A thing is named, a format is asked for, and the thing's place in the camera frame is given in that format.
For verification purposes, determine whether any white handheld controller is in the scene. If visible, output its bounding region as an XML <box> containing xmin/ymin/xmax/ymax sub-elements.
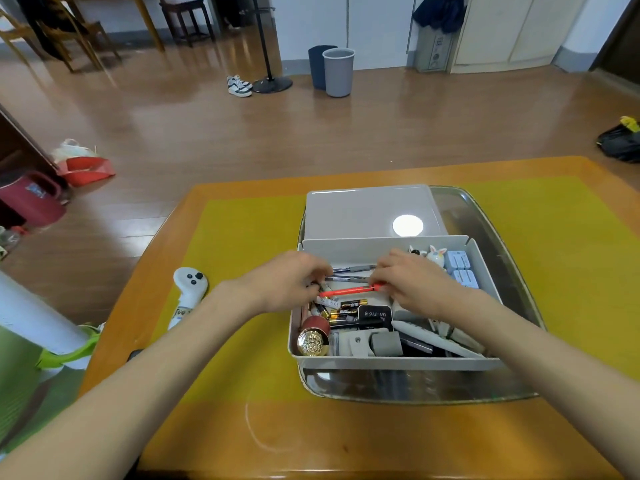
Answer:
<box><xmin>167</xmin><ymin>267</ymin><xmax>209</xmax><ymax>331</ymax></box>

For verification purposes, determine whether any light wooden chair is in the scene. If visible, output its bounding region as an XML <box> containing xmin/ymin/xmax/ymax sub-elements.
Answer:
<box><xmin>0</xmin><ymin>7</ymin><xmax>46</xmax><ymax>65</ymax></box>

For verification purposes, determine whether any white remote control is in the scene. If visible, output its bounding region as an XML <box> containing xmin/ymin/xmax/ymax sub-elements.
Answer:
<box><xmin>391</xmin><ymin>320</ymin><xmax>486</xmax><ymax>359</ymax></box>

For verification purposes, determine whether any white camera device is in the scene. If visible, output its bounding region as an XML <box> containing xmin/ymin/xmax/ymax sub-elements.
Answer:
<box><xmin>347</xmin><ymin>330</ymin><xmax>376</xmax><ymax>358</ymax></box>

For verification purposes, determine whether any cream two-door cabinet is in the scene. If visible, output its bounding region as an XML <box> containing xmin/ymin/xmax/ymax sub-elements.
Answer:
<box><xmin>448</xmin><ymin>0</ymin><xmax>591</xmax><ymax>75</ymax></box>

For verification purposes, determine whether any black coat stand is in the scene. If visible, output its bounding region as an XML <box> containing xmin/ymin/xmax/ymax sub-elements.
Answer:
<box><xmin>249</xmin><ymin>0</ymin><xmax>294</xmax><ymax>95</ymax></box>

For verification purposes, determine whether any black WiFi device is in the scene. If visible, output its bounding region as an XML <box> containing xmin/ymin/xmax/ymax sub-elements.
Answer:
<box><xmin>357</xmin><ymin>304</ymin><xmax>393</xmax><ymax>331</ymax></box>

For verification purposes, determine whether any black jacket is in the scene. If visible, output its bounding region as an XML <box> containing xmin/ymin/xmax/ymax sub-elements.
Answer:
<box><xmin>15</xmin><ymin>0</ymin><xmax>76</xmax><ymax>61</ymax></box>

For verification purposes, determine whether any green and white chair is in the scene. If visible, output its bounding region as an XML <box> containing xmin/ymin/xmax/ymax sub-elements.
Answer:
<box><xmin>0</xmin><ymin>269</ymin><xmax>106</xmax><ymax>461</ymax></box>

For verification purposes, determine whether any person's left forearm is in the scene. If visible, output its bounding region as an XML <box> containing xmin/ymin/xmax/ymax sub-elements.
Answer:
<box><xmin>0</xmin><ymin>279</ymin><xmax>266</xmax><ymax>480</ymax></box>

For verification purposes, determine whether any pile of small batteries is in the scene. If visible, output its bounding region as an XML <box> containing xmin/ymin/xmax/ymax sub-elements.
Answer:
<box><xmin>299</xmin><ymin>282</ymin><xmax>371</xmax><ymax>331</ymax></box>

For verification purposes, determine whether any black garbage bag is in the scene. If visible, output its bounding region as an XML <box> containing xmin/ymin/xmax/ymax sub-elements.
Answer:
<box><xmin>595</xmin><ymin>116</ymin><xmax>640</xmax><ymax>163</ymax></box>

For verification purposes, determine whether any wooden side table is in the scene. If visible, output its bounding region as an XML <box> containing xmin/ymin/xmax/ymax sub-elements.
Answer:
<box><xmin>65</xmin><ymin>0</ymin><xmax>166</xmax><ymax>53</ymax></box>

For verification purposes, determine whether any person's right forearm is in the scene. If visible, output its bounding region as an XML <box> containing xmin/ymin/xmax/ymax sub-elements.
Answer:
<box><xmin>439</xmin><ymin>289</ymin><xmax>640</xmax><ymax>480</ymax></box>

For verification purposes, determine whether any light blue small box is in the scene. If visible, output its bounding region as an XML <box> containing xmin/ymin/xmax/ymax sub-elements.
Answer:
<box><xmin>445</xmin><ymin>250</ymin><xmax>473</xmax><ymax>273</ymax></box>
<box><xmin>451</xmin><ymin>269</ymin><xmax>480</xmax><ymax>291</ymax></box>

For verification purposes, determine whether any yellow table mat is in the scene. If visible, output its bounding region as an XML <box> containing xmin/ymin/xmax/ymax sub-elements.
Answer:
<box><xmin>149</xmin><ymin>176</ymin><xmax>640</xmax><ymax>405</ymax></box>

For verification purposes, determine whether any dark wooden stool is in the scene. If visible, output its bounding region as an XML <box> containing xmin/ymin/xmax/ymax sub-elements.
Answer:
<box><xmin>157</xmin><ymin>0</ymin><xmax>217</xmax><ymax>48</ymax></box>

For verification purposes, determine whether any white built-in wardrobe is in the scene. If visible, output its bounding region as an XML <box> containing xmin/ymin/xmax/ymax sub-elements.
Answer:
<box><xmin>269</xmin><ymin>0</ymin><xmax>426</xmax><ymax>71</ymax></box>

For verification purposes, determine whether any dark blue trash bin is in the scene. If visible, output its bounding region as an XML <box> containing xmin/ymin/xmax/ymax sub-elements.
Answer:
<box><xmin>307</xmin><ymin>44</ymin><xmax>339</xmax><ymax>91</ymax></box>

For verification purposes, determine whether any dark brown door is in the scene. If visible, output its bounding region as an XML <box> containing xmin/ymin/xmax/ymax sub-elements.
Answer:
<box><xmin>589</xmin><ymin>0</ymin><xmax>640</xmax><ymax>85</ymax></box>

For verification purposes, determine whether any white storage box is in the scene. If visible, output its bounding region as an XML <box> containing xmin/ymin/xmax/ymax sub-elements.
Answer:
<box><xmin>287</xmin><ymin>235</ymin><xmax>506</xmax><ymax>371</ymax></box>

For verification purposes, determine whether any red cylindrical can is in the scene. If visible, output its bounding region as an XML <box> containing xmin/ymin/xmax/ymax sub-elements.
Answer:
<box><xmin>297</xmin><ymin>315</ymin><xmax>332</xmax><ymax>358</ymax></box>

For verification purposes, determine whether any maroon plastic bucket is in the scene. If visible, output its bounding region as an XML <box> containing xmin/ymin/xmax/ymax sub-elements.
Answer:
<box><xmin>0</xmin><ymin>169</ymin><xmax>67</xmax><ymax>228</ymax></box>

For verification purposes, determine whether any red plastic bag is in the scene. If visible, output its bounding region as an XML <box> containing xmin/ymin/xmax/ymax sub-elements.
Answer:
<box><xmin>49</xmin><ymin>138</ymin><xmax>117</xmax><ymax>188</ymax></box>

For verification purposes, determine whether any bundle of black pens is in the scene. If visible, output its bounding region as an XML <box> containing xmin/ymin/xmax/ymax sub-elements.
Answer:
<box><xmin>325</xmin><ymin>264</ymin><xmax>379</xmax><ymax>285</ymax></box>

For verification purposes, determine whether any dark wooden cabinet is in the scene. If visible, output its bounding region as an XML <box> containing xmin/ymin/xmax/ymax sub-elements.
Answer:
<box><xmin>0</xmin><ymin>102</ymin><xmax>66</xmax><ymax>191</ymax></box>

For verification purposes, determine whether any gray trash bin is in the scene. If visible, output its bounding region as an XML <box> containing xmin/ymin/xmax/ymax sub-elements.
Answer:
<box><xmin>322</xmin><ymin>47</ymin><xmax>356</xmax><ymax>99</ymax></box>

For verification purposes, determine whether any white box lid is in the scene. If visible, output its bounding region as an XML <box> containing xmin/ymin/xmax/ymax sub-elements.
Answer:
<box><xmin>303</xmin><ymin>184</ymin><xmax>449</xmax><ymax>241</ymax></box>

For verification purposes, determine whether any gray metal safe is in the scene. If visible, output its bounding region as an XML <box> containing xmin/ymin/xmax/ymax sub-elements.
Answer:
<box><xmin>415</xmin><ymin>24</ymin><xmax>456</xmax><ymax>73</ymax></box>

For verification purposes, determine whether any stainless steel tray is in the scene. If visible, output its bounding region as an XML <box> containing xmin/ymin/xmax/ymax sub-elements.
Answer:
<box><xmin>297</xmin><ymin>186</ymin><xmax>547</xmax><ymax>405</ymax></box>

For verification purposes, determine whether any red marker pen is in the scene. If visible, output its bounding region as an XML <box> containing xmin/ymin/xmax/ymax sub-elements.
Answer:
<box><xmin>318</xmin><ymin>283</ymin><xmax>387</xmax><ymax>299</ymax></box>

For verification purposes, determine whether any person's right hand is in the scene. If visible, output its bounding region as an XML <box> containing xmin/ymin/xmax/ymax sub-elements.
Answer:
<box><xmin>369</xmin><ymin>248</ymin><xmax>479</xmax><ymax>323</ymax></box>

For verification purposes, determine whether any navy folded umbrella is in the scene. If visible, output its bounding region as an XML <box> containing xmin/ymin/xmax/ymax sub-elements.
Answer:
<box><xmin>412</xmin><ymin>0</ymin><xmax>467</xmax><ymax>35</ymax></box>

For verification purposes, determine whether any white mini fan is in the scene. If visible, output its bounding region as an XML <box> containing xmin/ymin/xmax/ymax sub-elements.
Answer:
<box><xmin>369</xmin><ymin>330</ymin><xmax>404</xmax><ymax>357</ymax></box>

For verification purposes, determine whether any person's left hand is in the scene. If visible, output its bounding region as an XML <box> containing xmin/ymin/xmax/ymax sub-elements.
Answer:
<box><xmin>232</xmin><ymin>251</ymin><xmax>335</xmax><ymax>315</ymax></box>

